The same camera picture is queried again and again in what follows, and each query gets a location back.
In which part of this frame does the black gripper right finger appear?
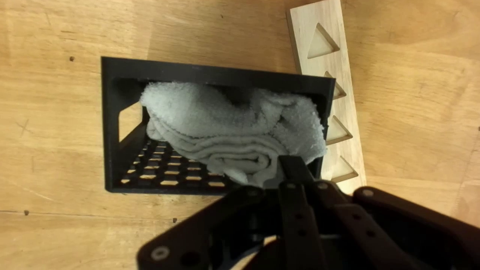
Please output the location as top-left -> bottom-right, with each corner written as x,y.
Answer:
296,154 -> 480,270

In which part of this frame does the white terry cloth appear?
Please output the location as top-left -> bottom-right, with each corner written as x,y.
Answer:
138,79 -> 329,189

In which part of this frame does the black perforated plastic box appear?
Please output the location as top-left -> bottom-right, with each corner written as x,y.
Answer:
101,55 -> 338,196

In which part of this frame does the wooden board with triangle cutouts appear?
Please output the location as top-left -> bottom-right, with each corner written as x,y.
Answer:
288,0 -> 368,196

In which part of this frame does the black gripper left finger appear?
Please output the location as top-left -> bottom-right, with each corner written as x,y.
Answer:
135,154 -> 327,270

